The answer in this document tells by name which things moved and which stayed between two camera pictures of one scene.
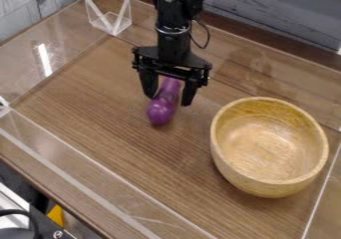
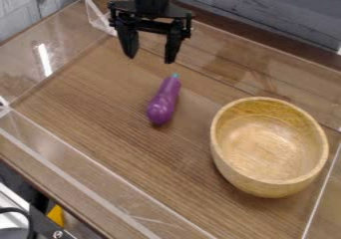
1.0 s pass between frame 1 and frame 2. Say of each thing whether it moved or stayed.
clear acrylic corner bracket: stayed
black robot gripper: moved
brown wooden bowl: stayed
